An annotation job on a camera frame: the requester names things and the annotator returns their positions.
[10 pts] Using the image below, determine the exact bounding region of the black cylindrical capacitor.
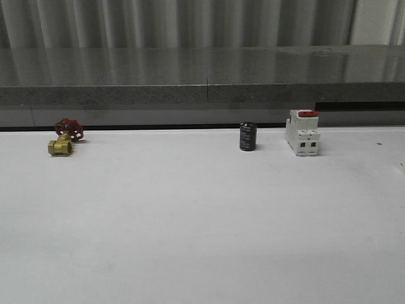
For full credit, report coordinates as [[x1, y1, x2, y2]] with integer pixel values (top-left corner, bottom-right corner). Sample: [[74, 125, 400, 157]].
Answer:
[[239, 122, 257, 151]]

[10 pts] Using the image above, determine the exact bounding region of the grey stone counter ledge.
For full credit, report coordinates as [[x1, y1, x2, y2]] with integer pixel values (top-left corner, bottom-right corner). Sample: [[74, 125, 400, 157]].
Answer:
[[1, 46, 404, 110]]

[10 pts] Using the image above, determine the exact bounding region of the brass valve red handwheel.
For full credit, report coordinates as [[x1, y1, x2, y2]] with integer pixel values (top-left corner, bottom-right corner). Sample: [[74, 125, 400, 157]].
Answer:
[[47, 118, 84, 156]]

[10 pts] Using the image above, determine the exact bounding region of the white circuit breaker red switch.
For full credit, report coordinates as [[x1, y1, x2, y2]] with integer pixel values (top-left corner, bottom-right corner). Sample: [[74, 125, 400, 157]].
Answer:
[[285, 110, 320, 156]]

